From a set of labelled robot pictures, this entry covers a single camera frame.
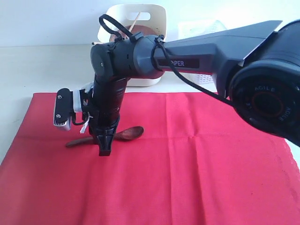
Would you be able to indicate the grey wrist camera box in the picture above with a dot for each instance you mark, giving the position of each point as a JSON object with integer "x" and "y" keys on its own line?
{"x": 71, "y": 108}

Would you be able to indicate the wooden chopstick steep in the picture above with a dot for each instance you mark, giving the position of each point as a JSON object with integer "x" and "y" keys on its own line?
{"x": 134, "y": 22}

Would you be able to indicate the red tablecloth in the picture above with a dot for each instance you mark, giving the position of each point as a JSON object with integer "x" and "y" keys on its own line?
{"x": 197, "y": 163}

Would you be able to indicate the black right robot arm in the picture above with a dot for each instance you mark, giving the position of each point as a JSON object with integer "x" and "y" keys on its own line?
{"x": 255, "y": 68}

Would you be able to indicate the brown wooden spoon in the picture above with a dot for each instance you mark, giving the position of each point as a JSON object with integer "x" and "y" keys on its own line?
{"x": 129, "y": 134}

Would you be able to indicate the white perforated plastic basket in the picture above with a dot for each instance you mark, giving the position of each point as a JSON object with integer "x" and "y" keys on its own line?
{"x": 197, "y": 28}

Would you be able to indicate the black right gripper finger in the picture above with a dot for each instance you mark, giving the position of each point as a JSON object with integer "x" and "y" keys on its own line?
{"x": 110, "y": 133}
{"x": 102, "y": 139}

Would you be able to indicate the brown wooden plate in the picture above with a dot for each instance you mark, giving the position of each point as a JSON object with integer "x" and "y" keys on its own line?
{"x": 136, "y": 29}

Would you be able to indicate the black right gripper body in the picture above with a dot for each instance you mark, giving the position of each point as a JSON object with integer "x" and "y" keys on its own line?
{"x": 106, "y": 100}

